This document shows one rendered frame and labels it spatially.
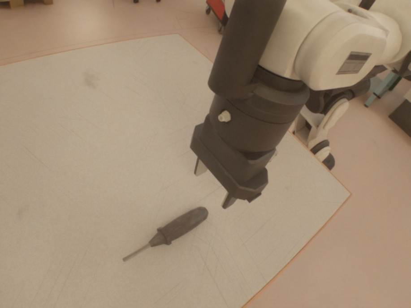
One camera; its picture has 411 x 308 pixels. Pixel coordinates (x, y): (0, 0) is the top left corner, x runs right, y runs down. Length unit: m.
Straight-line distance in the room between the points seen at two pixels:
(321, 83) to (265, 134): 0.08
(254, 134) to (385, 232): 2.13
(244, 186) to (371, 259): 1.83
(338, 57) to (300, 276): 1.52
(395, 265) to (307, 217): 1.71
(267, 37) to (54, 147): 0.47
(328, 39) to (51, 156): 0.51
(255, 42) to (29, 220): 0.43
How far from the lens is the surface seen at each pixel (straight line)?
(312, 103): 1.00
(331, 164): 1.78
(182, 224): 0.45
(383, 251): 2.23
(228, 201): 0.37
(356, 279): 1.93
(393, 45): 0.39
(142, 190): 0.50
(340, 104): 0.98
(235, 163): 0.30
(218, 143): 0.31
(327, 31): 0.20
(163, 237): 0.44
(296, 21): 0.21
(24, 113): 0.67
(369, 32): 0.23
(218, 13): 3.51
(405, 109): 3.89
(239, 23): 0.20
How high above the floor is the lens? 1.34
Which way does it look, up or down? 48 degrees down
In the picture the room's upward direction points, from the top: 25 degrees clockwise
